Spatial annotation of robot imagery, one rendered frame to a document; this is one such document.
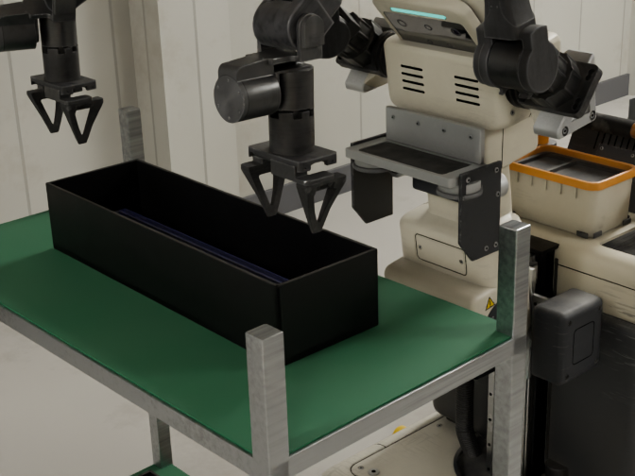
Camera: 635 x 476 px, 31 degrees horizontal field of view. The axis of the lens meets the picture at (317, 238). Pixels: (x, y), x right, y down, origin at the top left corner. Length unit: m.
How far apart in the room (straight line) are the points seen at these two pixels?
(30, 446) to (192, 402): 1.85
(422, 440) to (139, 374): 1.20
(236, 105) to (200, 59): 2.72
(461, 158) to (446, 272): 0.24
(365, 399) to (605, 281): 0.89
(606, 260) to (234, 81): 1.02
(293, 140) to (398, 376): 0.32
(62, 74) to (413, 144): 0.60
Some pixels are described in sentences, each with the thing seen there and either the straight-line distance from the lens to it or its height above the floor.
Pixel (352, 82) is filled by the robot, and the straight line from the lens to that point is 2.10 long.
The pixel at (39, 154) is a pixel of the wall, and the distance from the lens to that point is 3.95.
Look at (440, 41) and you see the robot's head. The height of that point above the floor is 1.23.
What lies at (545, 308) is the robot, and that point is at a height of 0.75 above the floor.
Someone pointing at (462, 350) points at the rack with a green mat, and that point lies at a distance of 1.46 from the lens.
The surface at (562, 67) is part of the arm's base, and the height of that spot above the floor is 1.22.
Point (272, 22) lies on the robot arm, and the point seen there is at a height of 1.37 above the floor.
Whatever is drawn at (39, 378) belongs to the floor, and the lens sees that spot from 3.53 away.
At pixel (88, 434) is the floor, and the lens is 3.20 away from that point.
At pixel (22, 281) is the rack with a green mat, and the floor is 0.95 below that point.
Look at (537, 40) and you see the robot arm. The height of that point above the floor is 1.28.
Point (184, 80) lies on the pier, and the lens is 4.01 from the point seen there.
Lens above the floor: 1.62
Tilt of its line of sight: 22 degrees down
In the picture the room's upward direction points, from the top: 2 degrees counter-clockwise
